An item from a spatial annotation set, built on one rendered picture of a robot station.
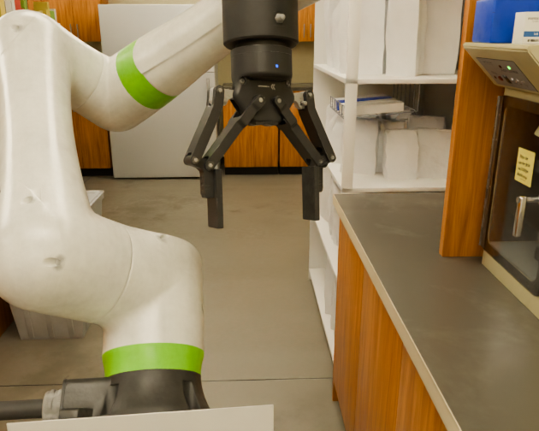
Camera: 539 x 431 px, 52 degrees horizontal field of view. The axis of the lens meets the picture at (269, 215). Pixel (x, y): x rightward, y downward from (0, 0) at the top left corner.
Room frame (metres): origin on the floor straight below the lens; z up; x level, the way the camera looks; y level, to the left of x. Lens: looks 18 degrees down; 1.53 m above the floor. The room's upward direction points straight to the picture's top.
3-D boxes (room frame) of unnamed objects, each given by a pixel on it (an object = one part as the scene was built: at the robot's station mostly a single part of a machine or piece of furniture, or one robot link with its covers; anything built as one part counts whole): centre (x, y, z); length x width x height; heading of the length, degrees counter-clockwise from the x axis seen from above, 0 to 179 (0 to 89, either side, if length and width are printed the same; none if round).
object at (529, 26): (1.16, -0.52, 1.54); 0.05 x 0.05 x 0.06; 89
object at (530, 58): (1.21, -0.52, 1.46); 0.32 x 0.12 x 0.10; 2
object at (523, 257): (1.21, -0.57, 1.19); 0.30 x 0.01 x 0.40; 2
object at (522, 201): (1.10, -0.54, 1.17); 0.05 x 0.03 x 0.10; 92
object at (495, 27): (1.29, -0.52, 1.56); 0.10 x 0.10 x 0.09; 2
